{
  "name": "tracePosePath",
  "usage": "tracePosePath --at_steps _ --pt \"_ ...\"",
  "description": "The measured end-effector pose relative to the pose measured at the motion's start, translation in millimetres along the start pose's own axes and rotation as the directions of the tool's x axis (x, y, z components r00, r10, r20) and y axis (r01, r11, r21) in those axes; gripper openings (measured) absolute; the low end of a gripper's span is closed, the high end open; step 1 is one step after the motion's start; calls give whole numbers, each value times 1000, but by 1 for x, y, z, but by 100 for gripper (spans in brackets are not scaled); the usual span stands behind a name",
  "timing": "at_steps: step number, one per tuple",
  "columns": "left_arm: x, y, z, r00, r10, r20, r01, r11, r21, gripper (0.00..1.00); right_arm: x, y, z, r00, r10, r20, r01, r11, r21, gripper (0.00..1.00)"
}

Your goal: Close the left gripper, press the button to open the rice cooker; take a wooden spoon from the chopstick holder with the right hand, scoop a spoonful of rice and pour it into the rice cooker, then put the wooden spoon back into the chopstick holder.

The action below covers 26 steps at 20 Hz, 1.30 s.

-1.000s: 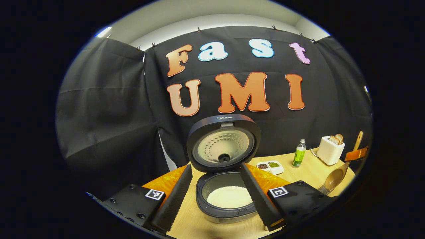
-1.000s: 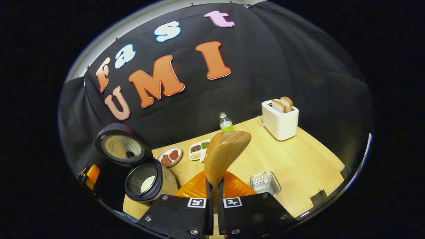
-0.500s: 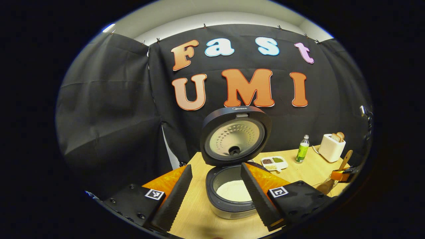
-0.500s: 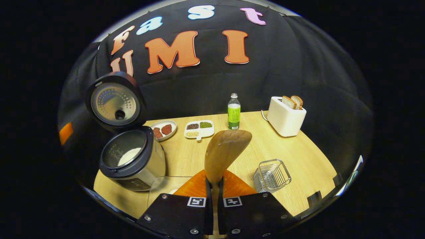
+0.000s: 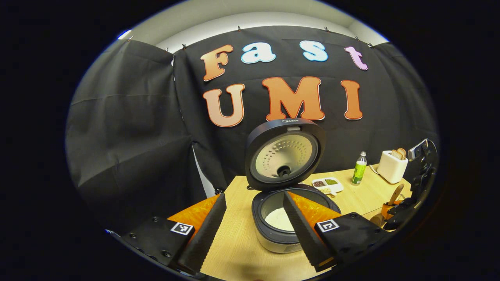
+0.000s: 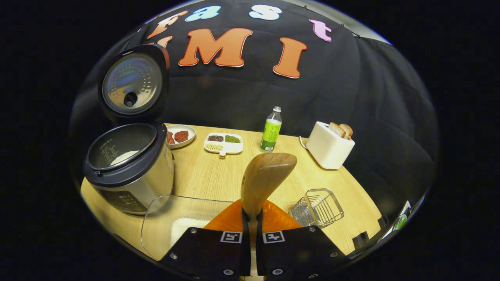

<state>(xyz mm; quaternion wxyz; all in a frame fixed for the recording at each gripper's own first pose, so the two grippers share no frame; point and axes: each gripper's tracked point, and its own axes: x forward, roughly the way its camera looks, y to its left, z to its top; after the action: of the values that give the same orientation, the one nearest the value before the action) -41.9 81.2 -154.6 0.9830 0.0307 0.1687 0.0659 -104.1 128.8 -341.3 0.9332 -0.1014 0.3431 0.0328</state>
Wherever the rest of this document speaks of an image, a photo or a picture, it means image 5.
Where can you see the black rice cooker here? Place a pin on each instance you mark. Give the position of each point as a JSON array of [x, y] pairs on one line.
[[281, 156]]

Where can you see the wooden spoon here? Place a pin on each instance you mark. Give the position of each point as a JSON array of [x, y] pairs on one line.
[[396, 193]]

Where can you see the divided white grain dish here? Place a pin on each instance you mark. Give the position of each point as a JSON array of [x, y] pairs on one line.
[[332, 186]]

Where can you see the black backdrop cloth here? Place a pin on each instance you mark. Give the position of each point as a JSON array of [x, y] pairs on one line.
[[125, 136]]

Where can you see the toast slice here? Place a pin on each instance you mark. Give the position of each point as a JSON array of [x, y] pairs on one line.
[[396, 154], [403, 152]]

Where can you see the white rice heap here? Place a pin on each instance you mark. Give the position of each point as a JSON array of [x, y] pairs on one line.
[[279, 218]]

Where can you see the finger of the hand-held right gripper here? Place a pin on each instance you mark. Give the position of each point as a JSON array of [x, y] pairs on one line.
[[387, 208]]

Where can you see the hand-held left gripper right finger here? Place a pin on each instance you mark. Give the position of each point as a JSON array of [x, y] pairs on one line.
[[302, 234]]

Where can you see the green drink bottle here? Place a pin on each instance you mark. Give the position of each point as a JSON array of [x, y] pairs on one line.
[[358, 171]]

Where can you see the white toaster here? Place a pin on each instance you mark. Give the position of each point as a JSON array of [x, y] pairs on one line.
[[390, 169]]

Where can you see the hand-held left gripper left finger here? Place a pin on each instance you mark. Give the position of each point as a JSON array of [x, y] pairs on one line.
[[205, 238]]

